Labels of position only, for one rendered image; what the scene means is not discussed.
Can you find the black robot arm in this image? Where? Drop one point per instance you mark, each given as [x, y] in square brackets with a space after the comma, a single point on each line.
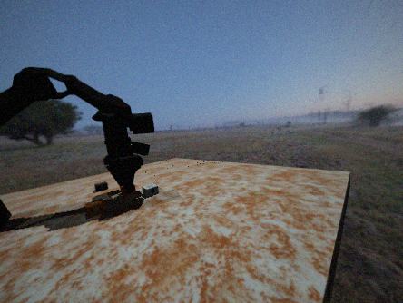
[32, 84]

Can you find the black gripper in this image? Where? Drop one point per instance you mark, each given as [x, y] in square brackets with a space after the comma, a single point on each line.
[122, 165]

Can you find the red block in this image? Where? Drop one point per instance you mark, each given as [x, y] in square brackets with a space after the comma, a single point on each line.
[124, 192]

